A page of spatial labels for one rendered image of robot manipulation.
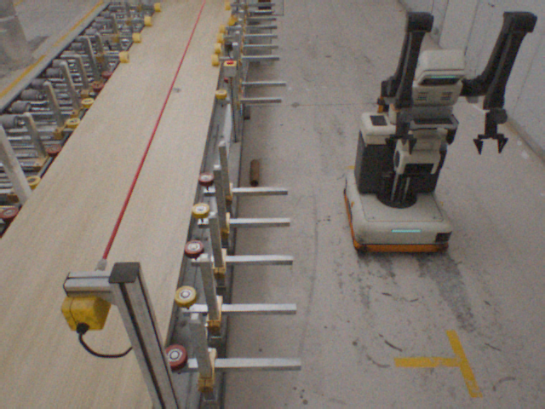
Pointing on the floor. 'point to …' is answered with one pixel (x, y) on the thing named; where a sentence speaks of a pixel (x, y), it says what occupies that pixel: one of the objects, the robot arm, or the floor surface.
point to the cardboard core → (254, 174)
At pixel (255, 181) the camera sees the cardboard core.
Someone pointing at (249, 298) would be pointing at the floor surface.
